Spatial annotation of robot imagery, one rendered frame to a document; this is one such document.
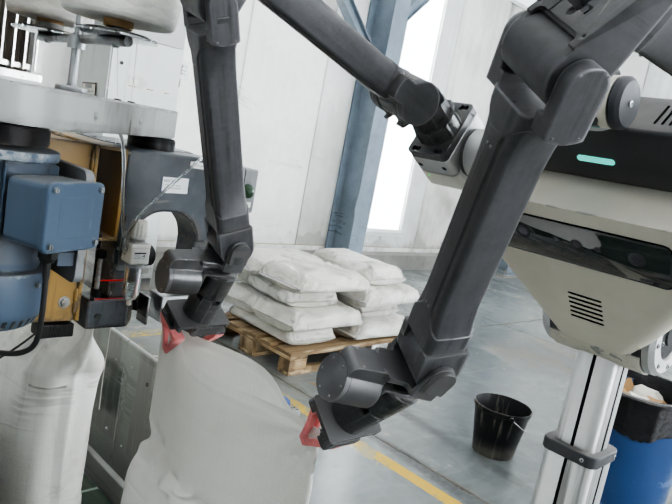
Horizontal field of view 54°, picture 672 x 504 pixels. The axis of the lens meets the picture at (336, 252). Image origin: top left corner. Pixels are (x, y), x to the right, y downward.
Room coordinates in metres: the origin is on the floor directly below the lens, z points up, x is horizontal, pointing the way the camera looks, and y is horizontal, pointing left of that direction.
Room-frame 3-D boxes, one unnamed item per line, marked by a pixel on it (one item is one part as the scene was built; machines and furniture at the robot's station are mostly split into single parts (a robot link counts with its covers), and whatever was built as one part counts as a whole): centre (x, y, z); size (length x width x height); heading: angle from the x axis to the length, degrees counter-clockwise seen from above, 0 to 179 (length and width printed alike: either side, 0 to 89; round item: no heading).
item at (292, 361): (4.49, 0.05, 0.07); 1.20 x 0.82 x 0.14; 138
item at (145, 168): (1.35, 0.41, 1.21); 0.30 x 0.25 x 0.30; 46
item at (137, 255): (1.15, 0.35, 1.14); 0.05 x 0.04 x 0.16; 136
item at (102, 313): (1.18, 0.41, 1.04); 0.08 x 0.06 x 0.05; 136
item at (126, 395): (1.86, 0.55, 0.54); 1.05 x 0.02 x 0.41; 46
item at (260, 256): (4.40, 0.39, 0.56); 0.66 x 0.43 x 0.15; 133
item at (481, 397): (3.26, -0.99, 0.13); 0.30 x 0.30 x 0.26
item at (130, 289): (1.14, 0.35, 1.11); 0.03 x 0.03 x 0.06
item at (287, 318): (4.13, 0.10, 0.32); 0.66 x 0.43 x 0.15; 138
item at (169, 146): (1.28, 0.39, 1.35); 0.09 x 0.09 x 0.03
